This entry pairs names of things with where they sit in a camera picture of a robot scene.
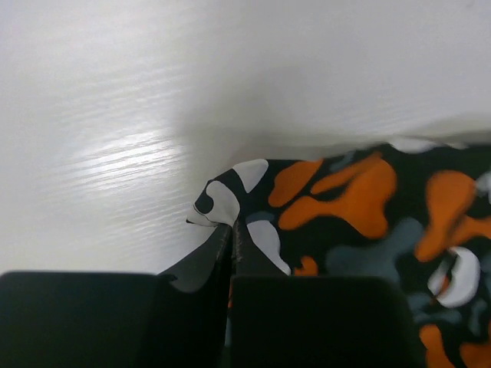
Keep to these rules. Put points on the camouflage orange black shorts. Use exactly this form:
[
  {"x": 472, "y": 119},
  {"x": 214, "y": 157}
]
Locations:
[{"x": 413, "y": 212}]

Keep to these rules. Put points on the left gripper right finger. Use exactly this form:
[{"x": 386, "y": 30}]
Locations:
[{"x": 357, "y": 316}]

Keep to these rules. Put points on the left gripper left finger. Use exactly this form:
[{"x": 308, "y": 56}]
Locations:
[{"x": 91, "y": 319}]

